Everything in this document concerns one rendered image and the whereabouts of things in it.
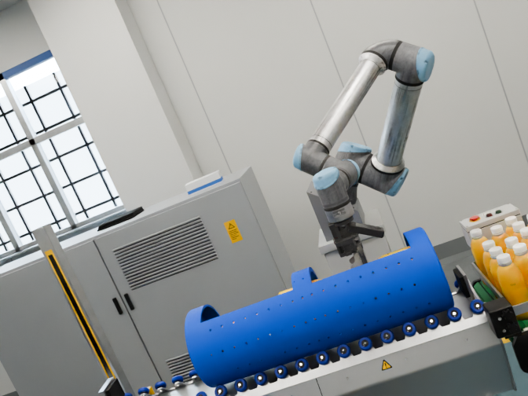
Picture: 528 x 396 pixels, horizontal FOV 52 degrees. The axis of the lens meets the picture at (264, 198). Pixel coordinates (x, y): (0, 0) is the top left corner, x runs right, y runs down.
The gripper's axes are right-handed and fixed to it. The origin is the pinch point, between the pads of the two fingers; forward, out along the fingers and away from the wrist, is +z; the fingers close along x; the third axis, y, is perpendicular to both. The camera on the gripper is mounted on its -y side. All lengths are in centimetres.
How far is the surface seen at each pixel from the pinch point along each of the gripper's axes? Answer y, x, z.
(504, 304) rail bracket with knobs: -33.5, 21.3, 15.7
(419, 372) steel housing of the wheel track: -3.4, 13.4, 33.4
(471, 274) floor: -64, -230, 118
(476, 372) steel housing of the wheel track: -20.3, 10.9, 40.7
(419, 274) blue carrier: -14.4, 12.7, 2.1
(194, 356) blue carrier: 64, 13, 3
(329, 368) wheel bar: 23.7, 10.8, 23.6
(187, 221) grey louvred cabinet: 102, -154, -14
